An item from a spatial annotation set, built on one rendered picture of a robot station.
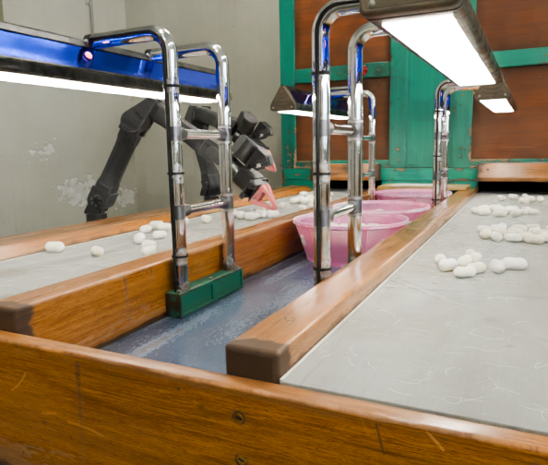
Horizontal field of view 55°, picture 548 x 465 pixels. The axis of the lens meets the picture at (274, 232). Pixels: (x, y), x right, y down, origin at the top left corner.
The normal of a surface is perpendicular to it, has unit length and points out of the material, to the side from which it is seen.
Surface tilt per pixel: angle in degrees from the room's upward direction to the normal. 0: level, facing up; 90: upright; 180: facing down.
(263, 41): 90
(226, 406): 90
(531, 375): 0
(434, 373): 0
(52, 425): 90
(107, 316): 90
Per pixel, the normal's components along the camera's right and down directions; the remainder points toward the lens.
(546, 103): -0.44, 0.15
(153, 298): 0.90, 0.05
